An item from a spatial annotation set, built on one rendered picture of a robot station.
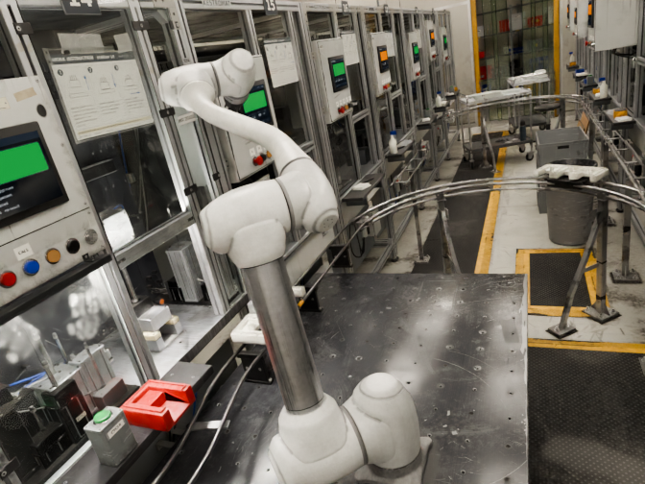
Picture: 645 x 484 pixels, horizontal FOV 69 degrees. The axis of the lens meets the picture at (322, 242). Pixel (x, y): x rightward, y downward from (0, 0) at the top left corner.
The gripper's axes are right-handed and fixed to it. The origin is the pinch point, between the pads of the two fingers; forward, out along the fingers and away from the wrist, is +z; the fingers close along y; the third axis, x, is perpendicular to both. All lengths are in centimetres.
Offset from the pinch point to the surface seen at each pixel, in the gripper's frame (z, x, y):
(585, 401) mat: 23, 205, -12
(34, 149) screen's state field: -51, -17, 57
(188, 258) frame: 24, 20, 48
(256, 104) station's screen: 17.9, 0.0, -19.4
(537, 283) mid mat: 108, 206, -93
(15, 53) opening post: -52, -35, 42
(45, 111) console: -47, -23, 48
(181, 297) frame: 34, 27, 61
